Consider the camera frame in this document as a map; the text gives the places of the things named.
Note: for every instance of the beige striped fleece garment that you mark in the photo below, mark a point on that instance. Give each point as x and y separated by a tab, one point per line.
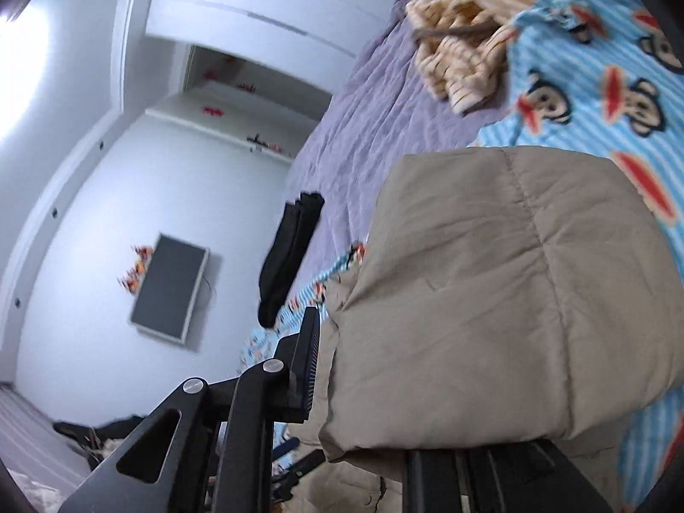
470	64

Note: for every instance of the black cloth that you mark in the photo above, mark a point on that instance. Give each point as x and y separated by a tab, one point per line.
288	256

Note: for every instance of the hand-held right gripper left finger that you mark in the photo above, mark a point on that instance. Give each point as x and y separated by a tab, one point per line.
299	363

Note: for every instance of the wall-mounted television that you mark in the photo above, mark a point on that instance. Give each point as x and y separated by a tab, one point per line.
165	288

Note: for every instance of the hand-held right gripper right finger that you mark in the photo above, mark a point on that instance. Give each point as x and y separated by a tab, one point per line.
454	483

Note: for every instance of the tan puffer jacket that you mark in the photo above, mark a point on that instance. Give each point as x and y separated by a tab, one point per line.
481	304

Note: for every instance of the blue striped monkey-print blanket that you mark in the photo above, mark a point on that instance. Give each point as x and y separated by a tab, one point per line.
588	64

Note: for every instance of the white wardrobe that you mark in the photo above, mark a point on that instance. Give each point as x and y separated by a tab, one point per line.
267	5

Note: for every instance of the colourful wall decoration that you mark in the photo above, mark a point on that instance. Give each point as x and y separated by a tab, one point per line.
138	270

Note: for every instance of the purple bed cover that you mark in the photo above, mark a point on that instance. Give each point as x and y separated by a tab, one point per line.
385	117

